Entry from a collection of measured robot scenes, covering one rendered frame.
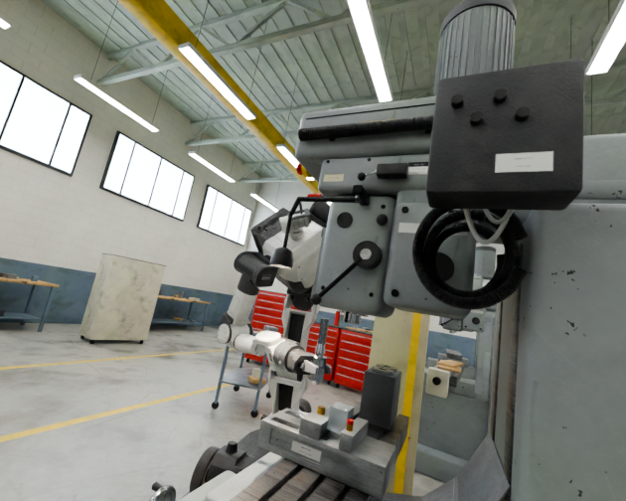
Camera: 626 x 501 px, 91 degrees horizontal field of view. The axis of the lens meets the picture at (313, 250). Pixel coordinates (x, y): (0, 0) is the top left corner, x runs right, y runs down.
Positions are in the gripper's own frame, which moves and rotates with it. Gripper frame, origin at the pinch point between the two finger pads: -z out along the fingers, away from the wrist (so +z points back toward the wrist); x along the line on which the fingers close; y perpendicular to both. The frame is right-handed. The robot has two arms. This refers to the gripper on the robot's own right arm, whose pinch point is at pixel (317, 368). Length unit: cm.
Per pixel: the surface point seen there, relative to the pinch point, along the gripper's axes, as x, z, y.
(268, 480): -17.8, -9.1, 22.4
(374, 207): -6.8, -18.8, -45.8
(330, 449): -3.6, -13.2, 16.2
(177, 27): -17, 400, -384
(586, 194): 10, -58, -49
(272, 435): -10.3, 2.3, 18.5
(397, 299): -4.7, -28.1, -22.6
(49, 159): -129, 751, -214
